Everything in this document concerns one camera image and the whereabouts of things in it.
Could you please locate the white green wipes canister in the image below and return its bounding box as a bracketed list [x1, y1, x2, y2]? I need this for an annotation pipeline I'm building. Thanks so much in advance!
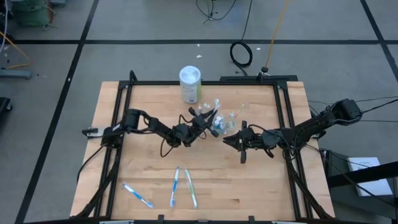
[178, 65, 203, 105]

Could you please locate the black side stand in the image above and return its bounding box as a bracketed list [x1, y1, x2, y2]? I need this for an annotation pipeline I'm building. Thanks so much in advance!
[322, 149, 398, 220]

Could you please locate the thin black looped cable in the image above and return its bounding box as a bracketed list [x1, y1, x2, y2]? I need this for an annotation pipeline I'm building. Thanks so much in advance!
[195, 0, 238, 25]

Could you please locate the grey floor stand base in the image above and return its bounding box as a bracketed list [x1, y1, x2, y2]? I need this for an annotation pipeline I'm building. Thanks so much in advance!
[0, 67, 34, 80]

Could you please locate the thin black floor cable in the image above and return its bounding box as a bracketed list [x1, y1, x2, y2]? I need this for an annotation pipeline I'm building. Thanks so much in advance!
[307, 96, 398, 105]

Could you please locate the yellow cable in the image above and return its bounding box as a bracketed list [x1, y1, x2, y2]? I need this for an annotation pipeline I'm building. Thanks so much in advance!
[264, 0, 290, 69]

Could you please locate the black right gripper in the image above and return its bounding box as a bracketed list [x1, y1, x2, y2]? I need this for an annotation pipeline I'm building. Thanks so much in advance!
[223, 120, 264, 164]

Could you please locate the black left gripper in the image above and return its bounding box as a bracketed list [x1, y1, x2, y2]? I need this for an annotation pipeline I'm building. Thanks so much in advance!
[188, 107, 220, 138]

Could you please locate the blue white toothbrush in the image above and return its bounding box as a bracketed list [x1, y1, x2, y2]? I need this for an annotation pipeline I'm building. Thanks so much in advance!
[123, 183, 154, 208]
[169, 167, 180, 208]

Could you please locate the clear acrylic organizer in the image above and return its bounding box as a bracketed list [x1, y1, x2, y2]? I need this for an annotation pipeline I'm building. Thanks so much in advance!
[196, 98, 248, 135]

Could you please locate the black metal table frame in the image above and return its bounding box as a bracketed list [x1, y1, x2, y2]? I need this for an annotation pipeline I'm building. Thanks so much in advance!
[70, 70, 335, 224]

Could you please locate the green bag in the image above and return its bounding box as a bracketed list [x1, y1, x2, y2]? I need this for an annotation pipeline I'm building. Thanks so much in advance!
[11, 0, 55, 29]

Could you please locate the coiled black floor cable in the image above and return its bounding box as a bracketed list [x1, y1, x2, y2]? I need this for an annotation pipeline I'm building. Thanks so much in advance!
[229, 0, 254, 77]

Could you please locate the white paper booklet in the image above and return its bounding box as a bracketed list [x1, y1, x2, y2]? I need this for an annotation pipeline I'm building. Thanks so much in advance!
[346, 157, 394, 198]

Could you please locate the black floor object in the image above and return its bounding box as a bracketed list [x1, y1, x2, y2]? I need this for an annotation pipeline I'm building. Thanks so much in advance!
[0, 96, 13, 125]

